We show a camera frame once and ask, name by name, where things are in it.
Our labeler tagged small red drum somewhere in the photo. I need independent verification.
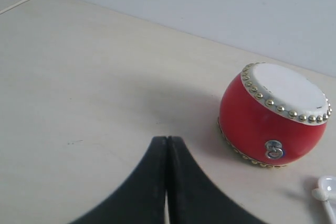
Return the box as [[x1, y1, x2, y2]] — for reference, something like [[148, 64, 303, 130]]
[[218, 62, 332, 168]]

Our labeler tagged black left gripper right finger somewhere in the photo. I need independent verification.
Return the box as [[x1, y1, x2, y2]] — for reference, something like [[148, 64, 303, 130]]
[[166, 136, 263, 224]]

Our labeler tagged wooden drumstick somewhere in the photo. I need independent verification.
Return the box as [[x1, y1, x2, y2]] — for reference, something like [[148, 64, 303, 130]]
[[311, 188, 335, 224]]

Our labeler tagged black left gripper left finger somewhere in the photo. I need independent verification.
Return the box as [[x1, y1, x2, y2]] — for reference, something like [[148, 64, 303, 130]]
[[73, 136, 167, 224]]

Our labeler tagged white plastic tray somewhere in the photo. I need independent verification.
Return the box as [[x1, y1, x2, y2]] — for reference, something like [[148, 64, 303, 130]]
[[318, 175, 335, 191]]

